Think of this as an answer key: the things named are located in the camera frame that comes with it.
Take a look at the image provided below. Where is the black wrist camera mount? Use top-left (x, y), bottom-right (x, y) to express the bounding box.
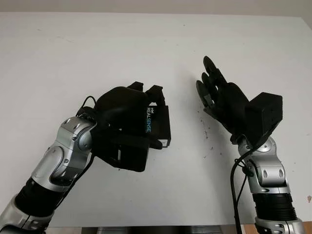
top-left (89, 126), bottom-right (150, 173)
top-left (244, 92), bottom-right (284, 149)

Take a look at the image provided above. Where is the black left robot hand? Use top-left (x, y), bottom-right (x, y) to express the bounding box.
top-left (94, 81), bottom-right (166, 150)

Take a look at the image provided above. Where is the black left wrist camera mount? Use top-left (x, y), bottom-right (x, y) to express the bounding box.
top-left (89, 126), bottom-right (150, 173)

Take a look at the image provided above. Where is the black RealSense box lid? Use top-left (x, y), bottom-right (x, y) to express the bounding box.
top-left (141, 104), bottom-right (172, 149)

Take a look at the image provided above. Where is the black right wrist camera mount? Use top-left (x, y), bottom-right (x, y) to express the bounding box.
top-left (244, 92), bottom-right (284, 149)

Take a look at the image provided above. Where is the grey robot torso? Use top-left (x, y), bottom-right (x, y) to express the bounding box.
top-left (81, 226), bottom-right (246, 234)

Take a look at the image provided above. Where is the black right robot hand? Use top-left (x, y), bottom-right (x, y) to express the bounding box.
top-left (195, 55), bottom-right (252, 144)

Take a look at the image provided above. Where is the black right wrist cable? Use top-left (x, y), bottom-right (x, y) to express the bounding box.
top-left (231, 145), bottom-right (259, 234)

